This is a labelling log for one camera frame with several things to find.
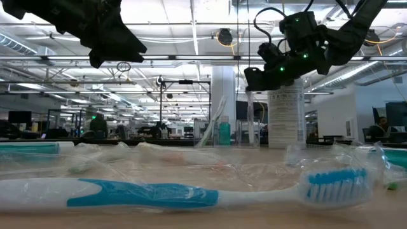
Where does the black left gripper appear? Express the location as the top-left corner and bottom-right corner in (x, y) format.
(53, 0), (148, 69)

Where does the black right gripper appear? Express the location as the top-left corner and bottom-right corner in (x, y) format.
(244, 43), (330, 92)

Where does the teal toothpaste tube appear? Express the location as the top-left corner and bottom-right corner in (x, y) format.
(218, 115), (231, 146)
(365, 146), (407, 171)
(0, 141), (76, 156)

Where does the blue-tipped toothbrush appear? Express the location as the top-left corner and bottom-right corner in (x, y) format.
(284, 144), (303, 167)

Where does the orange toothbrush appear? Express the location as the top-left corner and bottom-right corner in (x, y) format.
(136, 142), (223, 166)

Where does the green toothbrush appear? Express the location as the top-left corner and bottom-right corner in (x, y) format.
(332, 142), (407, 191)
(67, 142), (130, 175)

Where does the blue white toothbrush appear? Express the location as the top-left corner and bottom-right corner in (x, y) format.
(0, 167), (375, 212)

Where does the black monitor screen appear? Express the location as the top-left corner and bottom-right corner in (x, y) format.
(385, 101), (407, 128)
(235, 101), (268, 121)
(8, 111), (32, 125)

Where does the white building column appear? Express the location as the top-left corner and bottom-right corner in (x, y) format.
(211, 65), (237, 141)

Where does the white wipes canister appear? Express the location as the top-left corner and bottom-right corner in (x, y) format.
(267, 78), (307, 149)

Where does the long ceiling light bar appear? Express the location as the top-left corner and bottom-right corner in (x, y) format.
(0, 55), (407, 61)

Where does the clear acrylic organizer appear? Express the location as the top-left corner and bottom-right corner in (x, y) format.
(195, 119), (262, 148)

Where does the person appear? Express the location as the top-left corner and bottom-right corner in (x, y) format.
(90, 113), (109, 140)
(368, 116), (390, 142)

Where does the black coiled cable loop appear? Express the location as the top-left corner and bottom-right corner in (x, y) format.
(116, 61), (132, 73)

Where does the black ceiling cord reel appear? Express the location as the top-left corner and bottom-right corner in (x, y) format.
(364, 29), (381, 45)
(217, 28), (233, 46)

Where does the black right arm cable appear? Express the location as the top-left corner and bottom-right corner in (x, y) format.
(253, 6), (289, 45)

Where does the silver ventilation duct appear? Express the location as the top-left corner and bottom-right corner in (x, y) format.
(307, 62), (407, 93)
(0, 33), (57, 57)

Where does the black framed enclosure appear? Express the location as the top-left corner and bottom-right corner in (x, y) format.
(46, 109), (104, 139)

